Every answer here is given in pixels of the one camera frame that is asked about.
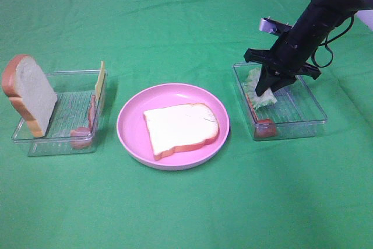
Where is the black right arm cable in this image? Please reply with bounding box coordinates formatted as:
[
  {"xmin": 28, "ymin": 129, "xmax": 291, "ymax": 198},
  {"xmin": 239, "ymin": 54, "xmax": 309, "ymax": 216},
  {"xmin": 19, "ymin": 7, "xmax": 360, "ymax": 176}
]
[{"xmin": 311, "ymin": 12, "xmax": 355, "ymax": 68}]

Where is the bread slice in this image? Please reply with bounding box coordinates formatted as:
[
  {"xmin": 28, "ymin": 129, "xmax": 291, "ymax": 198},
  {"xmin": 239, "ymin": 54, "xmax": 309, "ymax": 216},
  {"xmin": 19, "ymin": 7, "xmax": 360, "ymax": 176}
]
[
  {"xmin": 1, "ymin": 54, "xmax": 58, "ymax": 138},
  {"xmin": 143, "ymin": 103, "xmax": 220, "ymax": 161}
]

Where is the clear plastic container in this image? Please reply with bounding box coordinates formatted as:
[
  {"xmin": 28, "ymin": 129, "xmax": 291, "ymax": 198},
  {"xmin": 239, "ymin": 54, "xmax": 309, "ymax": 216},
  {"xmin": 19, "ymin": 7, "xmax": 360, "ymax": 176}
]
[
  {"xmin": 233, "ymin": 62, "xmax": 327, "ymax": 141},
  {"xmin": 11, "ymin": 69, "xmax": 108, "ymax": 157}
]

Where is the green lettuce leaf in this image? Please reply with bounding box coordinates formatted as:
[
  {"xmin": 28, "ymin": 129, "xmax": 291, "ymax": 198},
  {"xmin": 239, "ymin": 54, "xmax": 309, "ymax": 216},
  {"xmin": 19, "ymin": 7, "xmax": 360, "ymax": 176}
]
[{"xmin": 244, "ymin": 68, "xmax": 277, "ymax": 109}]

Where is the clear right plastic container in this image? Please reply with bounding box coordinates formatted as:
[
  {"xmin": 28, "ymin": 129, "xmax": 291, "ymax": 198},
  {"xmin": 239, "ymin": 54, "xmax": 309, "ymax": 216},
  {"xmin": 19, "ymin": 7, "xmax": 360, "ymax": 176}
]
[{"xmin": 233, "ymin": 62, "xmax": 327, "ymax": 141}]

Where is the pink plate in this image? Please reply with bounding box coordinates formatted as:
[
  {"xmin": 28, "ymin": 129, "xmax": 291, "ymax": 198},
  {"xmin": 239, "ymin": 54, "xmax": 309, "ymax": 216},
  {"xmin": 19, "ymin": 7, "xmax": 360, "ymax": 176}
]
[{"xmin": 117, "ymin": 83, "xmax": 230, "ymax": 171}]

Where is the clear left plastic container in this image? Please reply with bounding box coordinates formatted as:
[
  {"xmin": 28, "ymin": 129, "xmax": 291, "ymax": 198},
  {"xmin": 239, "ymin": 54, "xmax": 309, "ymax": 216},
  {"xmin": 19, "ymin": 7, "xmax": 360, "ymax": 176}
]
[{"xmin": 11, "ymin": 69, "xmax": 108, "ymax": 157}]

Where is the bacon strip from container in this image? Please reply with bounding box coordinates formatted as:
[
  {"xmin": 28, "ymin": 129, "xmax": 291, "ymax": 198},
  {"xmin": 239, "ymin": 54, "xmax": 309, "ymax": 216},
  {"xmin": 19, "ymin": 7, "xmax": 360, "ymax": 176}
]
[
  {"xmin": 245, "ymin": 93, "xmax": 277, "ymax": 140},
  {"xmin": 70, "ymin": 94, "xmax": 96, "ymax": 149}
]

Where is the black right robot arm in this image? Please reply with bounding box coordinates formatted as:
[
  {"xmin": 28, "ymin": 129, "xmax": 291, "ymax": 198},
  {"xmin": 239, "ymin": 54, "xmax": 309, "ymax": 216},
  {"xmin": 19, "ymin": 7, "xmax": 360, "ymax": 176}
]
[{"xmin": 244, "ymin": 0, "xmax": 372, "ymax": 96}]

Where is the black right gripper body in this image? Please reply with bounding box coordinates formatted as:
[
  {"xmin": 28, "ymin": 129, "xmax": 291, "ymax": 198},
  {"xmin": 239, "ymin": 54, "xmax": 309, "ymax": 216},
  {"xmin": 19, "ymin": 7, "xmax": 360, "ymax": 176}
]
[{"xmin": 244, "ymin": 31, "xmax": 321, "ymax": 79}]

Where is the yellow cheese slice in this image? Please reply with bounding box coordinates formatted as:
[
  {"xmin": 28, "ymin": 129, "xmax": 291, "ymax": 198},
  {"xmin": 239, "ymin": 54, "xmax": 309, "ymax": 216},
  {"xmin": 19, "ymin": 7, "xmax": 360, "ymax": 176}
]
[{"xmin": 95, "ymin": 61, "xmax": 105, "ymax": 102}]

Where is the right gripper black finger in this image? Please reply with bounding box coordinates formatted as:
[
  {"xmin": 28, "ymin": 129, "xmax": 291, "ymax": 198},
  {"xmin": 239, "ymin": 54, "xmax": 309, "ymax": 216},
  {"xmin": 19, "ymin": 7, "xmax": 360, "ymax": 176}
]
[
  {"xmin": 255, "ymin": 64, "xmax": 276, "ymax": 96},
  {"xmin": 270, "ymin": 74, "xmax": 297, "ymax": 93}
]

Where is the green tablecloth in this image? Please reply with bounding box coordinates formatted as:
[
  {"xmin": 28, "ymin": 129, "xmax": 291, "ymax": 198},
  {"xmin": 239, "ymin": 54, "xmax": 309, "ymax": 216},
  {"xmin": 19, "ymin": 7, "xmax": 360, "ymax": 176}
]
[{"xmin": 1, "ymin": 0, "xmax": 372, "ymax": 248}]

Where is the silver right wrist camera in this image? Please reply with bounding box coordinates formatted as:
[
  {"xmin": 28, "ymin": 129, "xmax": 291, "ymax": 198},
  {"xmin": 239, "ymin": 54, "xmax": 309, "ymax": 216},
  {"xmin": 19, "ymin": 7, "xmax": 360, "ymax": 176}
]
[{"xmin": 259, "ymin": 17, "xmax": 292, "ymax": 36}]

